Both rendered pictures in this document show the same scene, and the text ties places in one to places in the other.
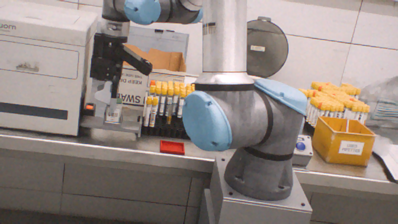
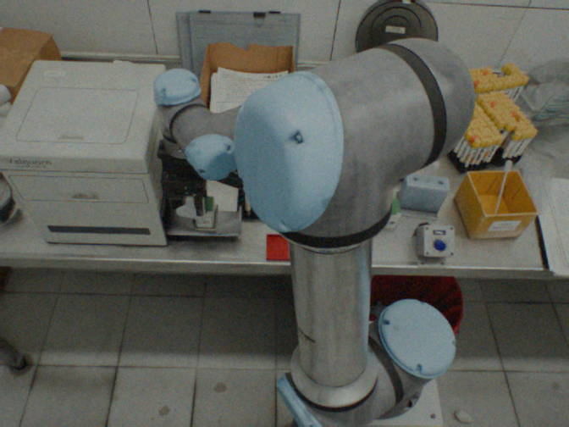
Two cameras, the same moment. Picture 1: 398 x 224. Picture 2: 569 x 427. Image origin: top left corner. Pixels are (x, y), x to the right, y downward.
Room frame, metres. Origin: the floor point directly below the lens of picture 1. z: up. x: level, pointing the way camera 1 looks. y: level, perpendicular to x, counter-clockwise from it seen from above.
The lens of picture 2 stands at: (0.80, 0.03, 1.81)
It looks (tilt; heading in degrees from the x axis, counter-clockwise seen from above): 54 degrees down; 2
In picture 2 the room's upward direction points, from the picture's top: 5 degrees clockwise
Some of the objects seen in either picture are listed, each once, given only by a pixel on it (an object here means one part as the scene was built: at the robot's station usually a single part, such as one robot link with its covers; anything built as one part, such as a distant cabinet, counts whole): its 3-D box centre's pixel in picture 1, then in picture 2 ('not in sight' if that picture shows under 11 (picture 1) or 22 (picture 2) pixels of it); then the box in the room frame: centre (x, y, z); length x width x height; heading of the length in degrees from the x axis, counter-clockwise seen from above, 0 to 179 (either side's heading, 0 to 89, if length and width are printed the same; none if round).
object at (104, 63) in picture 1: (109, 57); (185, 167); (1.40, 0.25, 1.10); 0.09 x 0.08 x 0.12; 96
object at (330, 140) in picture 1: (342, 140); (494, 205); (1.54, -0.46, 0.93); 0.13 x 0.13 x 0.10; 11
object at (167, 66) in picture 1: (147, 77); (248, 97); (1.80, 0.18, 0.95); 0.29 x 0.25 x 0.15; 6
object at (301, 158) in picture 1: (295, 147); (433, 235); (1.44, -0.30, 0.92); 0.13 x 0.07 x 0.08; 6
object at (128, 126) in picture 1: (105, 120); (196, 220); (1.40, 0.24, 0.92); 0.21 x 0.07 x 0.05; 96
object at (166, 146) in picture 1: (172, 147); (281, 246); (1.38, 0.04, 0.88); 0.07 x 0.07 x 0.01; 6
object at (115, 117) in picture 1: (114, 112); (205, 213); (1.40, 0.22, 0.95); 0.05 x 0.04 x 0.06; 6
